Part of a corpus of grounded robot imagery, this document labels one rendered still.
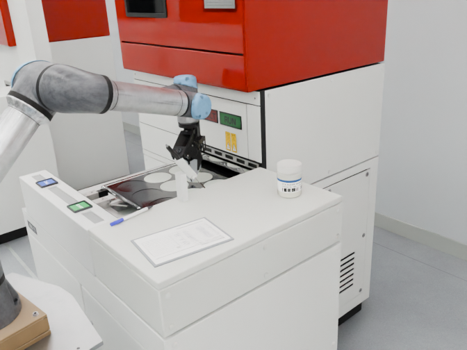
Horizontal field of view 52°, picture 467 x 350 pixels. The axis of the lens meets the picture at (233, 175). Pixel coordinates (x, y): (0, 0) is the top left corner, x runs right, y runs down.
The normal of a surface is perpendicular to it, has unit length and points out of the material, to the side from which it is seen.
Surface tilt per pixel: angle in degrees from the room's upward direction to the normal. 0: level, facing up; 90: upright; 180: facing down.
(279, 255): 90
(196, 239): 0
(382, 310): 0
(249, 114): 90
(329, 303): 90
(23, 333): 90
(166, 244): 0
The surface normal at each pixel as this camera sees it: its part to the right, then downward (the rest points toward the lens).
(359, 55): 0.65, 0.26
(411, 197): -0.76, 0.27
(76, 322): -0.05, -0.93
